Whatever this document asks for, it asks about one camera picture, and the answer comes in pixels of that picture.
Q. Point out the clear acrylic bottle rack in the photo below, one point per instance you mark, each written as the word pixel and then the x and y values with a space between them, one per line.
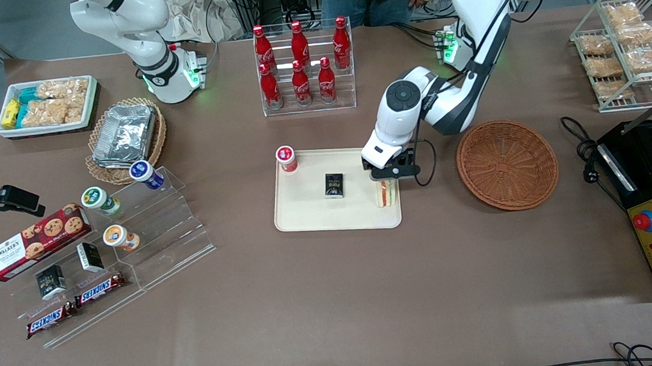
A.
pixel 310 109

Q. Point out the clear acrylic stepped display stand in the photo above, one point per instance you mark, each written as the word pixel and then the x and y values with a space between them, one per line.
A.
pixel 165 232

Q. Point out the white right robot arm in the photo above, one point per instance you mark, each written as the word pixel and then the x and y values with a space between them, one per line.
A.
pixel 142 41

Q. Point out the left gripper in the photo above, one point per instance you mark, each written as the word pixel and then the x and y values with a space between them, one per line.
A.
pixel 407 157

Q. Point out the wicker basket holding foil trays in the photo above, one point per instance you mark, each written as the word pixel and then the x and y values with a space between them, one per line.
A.
pixel 105 175

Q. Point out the cream plastic tray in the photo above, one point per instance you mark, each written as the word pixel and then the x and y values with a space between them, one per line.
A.
pixel 316 212

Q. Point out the empty round wicker basket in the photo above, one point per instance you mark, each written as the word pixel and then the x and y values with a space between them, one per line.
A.
pixel 506 166

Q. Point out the teal snack pack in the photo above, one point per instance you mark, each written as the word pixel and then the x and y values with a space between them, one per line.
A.
pixel 27 95

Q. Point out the standing person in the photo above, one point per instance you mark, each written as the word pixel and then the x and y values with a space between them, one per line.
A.
pixel 377 4

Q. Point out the triangle sandwich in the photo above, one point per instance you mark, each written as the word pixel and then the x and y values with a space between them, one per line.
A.
pixel 386 195

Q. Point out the Snickers chocolate bar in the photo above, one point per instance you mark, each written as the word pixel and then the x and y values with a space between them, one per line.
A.
pixel 99 290
pixel 50 320

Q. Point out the purple-capped gum bottle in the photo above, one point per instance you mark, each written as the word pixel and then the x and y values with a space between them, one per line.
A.
pixel 141 170

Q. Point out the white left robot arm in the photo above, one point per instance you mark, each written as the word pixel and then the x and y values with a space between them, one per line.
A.
pixel 479 4

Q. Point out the stack of foil trays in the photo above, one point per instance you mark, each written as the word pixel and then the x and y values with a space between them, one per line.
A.
pixel 125 133

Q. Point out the red Walkers cookie box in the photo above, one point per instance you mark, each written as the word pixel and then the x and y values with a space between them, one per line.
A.
pixel 35 243

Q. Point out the white rectangular bin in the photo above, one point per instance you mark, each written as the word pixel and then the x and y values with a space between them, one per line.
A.
pixel 45 129

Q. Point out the yellow snack pack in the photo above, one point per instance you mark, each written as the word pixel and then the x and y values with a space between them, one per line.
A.
pixel 10 113

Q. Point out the rice cracker snack bag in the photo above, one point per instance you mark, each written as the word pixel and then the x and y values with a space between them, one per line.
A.
pixel 50 112
pixel 622 14
pixel 603 67
pixel 596 45
pixel 614 90
pixel 649 58
pixel 62 89
pixel 636 32

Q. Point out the red cola bottle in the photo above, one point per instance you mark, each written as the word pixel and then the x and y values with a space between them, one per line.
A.
pixel 270 90
pixel 327 84
pixel 263 48
pixel 299 44
pixel 301 87
pixel 341 43

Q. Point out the black tissue pack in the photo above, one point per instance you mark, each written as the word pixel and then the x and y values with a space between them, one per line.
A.
pixel 334 185
pixel 51 283
pixel 90 258

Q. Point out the crumpled beige cloth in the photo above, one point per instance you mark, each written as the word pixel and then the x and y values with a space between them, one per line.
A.
pixel 202 18

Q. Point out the orange-capped gum bottle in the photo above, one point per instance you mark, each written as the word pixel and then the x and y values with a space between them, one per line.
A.
pixel 115 236

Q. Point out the green-capped gum bottle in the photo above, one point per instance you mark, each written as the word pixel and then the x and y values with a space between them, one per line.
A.
pixel 93 197

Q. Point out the red-capped gum bottle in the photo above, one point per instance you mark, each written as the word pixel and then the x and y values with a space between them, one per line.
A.
pixel 286 154

